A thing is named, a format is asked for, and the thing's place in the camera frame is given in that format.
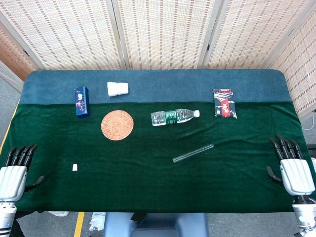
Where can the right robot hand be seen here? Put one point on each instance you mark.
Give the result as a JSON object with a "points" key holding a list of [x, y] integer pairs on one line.
{"points": [[296, 175]]}

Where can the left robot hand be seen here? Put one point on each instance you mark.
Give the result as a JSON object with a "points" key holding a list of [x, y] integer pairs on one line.
{"points": [[13, 180]]}

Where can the small white cap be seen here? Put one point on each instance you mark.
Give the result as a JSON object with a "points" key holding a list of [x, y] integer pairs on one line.
{"points": [[74, 168]]}

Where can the clear glass tube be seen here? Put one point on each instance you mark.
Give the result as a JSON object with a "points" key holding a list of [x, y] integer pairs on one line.
{"points": [[193, 153]]}

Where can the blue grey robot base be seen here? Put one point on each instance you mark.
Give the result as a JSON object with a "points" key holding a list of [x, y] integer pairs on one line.
{"points": [[155, 225]]}

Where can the white floor object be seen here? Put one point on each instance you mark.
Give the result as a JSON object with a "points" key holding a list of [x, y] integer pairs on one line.
{"points": [[314, 161]]}

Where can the white shoe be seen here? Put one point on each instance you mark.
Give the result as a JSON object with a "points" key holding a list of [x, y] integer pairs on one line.
{"points": [[59, 213]]}

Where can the crumpled white cloth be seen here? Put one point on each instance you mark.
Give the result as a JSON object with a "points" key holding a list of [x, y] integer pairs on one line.
{"points": [[96, 221]]}

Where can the black red printed packet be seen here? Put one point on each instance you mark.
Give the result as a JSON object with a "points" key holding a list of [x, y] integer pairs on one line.
{"points": [[224, 105]]}

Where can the beige woven screen panel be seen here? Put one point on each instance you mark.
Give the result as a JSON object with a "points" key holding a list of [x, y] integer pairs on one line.
{"points": [[69, 32], [251, 32], [165, 32], [301, 74]]}

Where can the blue printed box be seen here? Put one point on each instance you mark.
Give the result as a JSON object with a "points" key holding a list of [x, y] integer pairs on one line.
{"points": [[82, 103]]}

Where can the round woven coaster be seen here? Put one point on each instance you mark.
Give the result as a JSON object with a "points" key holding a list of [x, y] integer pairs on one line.
{"points": [[117, 125]]}

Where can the flat black object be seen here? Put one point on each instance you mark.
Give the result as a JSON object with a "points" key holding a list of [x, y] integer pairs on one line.
{"points": [[138, 217]]}

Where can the green velvet cloth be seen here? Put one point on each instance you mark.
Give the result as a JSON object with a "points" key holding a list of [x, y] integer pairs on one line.
{"points": [[148, 177]]}

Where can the clear plastic water bottle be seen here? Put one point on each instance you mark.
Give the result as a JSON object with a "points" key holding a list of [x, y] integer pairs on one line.
{"points": [[170, 118]]}

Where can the white paper cup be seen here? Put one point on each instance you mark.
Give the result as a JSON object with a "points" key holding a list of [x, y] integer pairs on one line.
{"points": [[118, 89]]}

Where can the blue table cloth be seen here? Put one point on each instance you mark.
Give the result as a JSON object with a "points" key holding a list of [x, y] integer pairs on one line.
{"points": [[160, 84]]}

